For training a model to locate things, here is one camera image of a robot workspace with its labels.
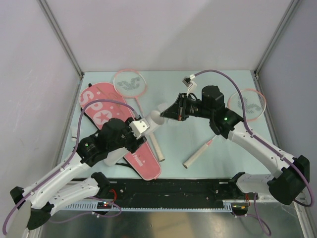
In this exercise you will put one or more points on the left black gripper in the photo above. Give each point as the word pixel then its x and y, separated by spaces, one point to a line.
pixel 135 143

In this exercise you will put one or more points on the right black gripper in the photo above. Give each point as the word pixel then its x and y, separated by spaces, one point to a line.
pixel 172 112

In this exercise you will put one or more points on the translucent shuttlecock tube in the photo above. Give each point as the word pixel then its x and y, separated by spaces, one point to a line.
pixel 154 120

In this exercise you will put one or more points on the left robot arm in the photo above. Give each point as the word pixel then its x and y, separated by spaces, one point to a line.
pixel 115 139

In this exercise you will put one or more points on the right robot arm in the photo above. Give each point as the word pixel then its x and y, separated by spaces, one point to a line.
pixel 288 175

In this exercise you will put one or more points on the left pink badminton racket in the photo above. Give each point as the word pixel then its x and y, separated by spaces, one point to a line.
pixel 130 84

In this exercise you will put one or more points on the pink badminton racket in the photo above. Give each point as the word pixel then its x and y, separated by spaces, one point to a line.
pixel 255 106
pixel 130 84

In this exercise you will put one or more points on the right pink badminton racket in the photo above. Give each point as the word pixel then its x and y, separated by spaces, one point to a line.
pixel 255 106

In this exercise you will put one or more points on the pink racket cover bag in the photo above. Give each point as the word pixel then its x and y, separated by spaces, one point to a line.
pixel 143 160

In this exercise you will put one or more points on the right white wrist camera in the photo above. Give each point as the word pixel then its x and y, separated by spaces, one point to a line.
pixel 190 84

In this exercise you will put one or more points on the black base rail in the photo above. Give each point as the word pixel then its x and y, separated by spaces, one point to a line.
pixel 172 192

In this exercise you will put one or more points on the left aluminium frame post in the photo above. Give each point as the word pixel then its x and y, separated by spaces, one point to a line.
pixel 56 28

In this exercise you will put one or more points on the aluminium frame post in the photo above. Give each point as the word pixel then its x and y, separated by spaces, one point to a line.
pixel 284 22
pixel 56 28

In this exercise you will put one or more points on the right aluminium frame post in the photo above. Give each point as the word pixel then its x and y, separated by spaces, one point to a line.
pixel 284 22

